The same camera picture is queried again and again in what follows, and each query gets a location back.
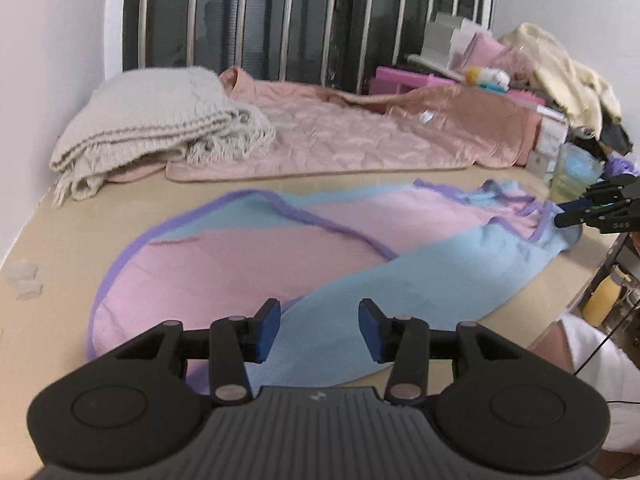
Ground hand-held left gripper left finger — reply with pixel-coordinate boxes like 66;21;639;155
115;298;282;406

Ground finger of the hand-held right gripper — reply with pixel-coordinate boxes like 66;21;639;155
582;174;640;202
554;199;603;229

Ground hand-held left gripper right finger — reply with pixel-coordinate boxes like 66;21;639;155
359;298;526;406

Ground pastel pink blue garment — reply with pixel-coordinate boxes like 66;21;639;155
86;179;583;396

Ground purple cloth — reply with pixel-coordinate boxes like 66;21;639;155
605;156;637;177

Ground clear plastic container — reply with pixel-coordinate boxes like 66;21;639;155
550;142;603;201

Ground dark cloth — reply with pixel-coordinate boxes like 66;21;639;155
570;117;632;157

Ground small white carton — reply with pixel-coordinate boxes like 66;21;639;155
536;114;569;155
526;149;557;177

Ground yellow bottle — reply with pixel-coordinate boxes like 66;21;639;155
582;265;627;326

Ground pink ribbed foam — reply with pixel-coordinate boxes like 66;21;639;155
505;90;547;107

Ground cream yellow cloth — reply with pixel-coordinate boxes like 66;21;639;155
500;22;621;133

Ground white yellow plush toy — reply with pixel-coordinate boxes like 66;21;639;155
465;66;511;88

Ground person's white clothing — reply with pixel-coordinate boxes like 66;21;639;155
530;315;640;456

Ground pink pouch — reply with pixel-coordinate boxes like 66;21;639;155
460;35;508;73

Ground pink quilted blanket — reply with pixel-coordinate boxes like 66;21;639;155
107;66;543;183

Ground dark flat book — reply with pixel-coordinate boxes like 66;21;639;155
407;52;468;81

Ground stack of white boxes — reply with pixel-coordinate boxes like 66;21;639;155
422;14;496;68

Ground magenta plastic box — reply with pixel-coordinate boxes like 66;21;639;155
370;66;466;96

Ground clear plastic pieces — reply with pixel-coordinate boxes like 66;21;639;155
6;260;43;302

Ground beige knitted fringed scarf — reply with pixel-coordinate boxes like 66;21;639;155
49;66;277;206

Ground metal window railing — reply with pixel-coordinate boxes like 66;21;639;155
122;0;501;96

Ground black cable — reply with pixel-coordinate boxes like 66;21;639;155
572;232;640;406

